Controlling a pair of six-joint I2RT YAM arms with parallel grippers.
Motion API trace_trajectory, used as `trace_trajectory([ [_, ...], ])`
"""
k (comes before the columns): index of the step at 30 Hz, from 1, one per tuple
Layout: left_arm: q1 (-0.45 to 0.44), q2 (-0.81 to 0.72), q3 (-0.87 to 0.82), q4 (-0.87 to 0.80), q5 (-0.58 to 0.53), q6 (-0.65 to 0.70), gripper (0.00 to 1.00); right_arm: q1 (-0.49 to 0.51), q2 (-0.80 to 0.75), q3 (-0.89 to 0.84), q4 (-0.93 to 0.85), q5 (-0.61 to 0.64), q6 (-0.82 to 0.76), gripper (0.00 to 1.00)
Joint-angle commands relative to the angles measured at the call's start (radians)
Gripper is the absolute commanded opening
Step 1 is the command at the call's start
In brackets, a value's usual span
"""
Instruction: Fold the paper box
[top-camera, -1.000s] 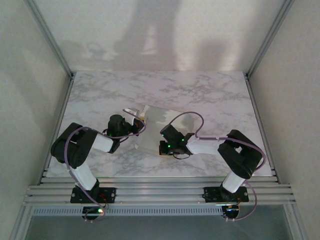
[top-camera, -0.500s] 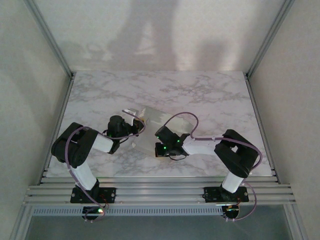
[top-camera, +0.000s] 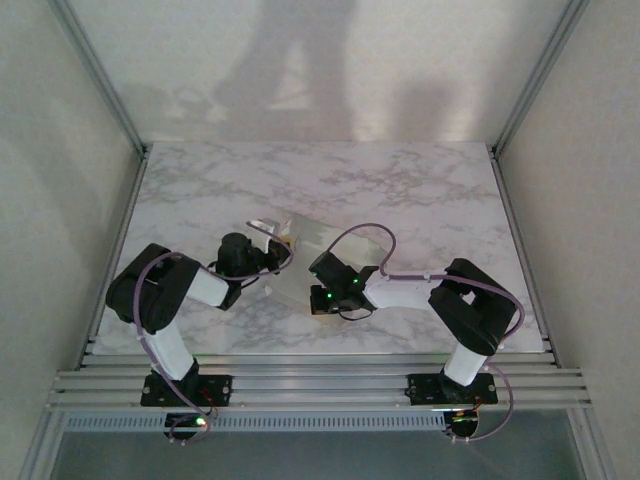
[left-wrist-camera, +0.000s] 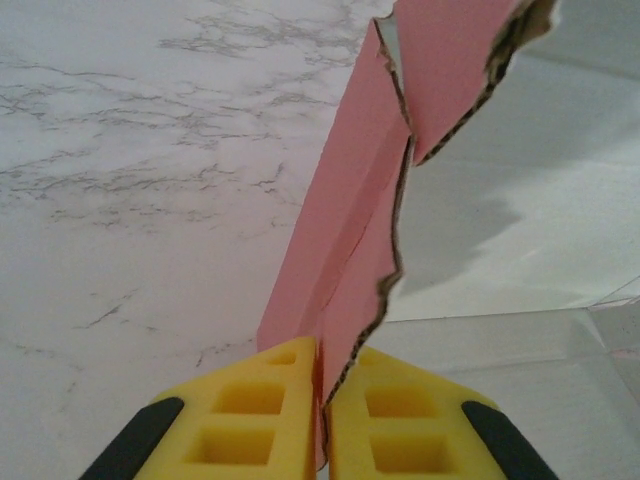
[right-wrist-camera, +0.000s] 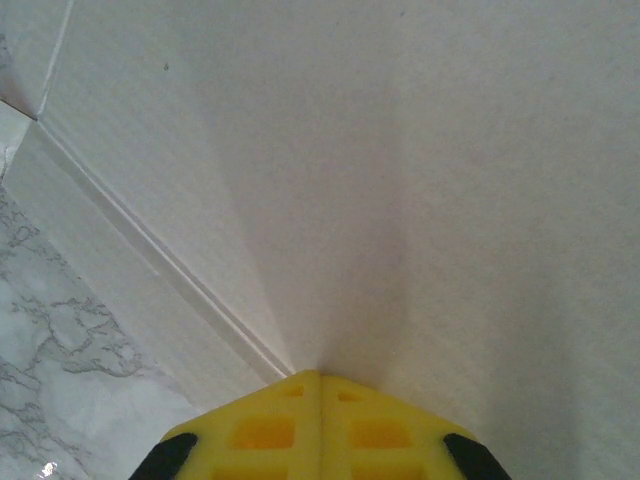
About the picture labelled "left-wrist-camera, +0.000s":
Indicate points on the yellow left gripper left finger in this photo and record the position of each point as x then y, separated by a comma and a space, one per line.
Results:
225, 440

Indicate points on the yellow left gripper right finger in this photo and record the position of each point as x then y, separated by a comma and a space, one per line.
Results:
415, 440

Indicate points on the pink and white paper box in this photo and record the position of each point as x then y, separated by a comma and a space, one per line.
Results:
350, 200

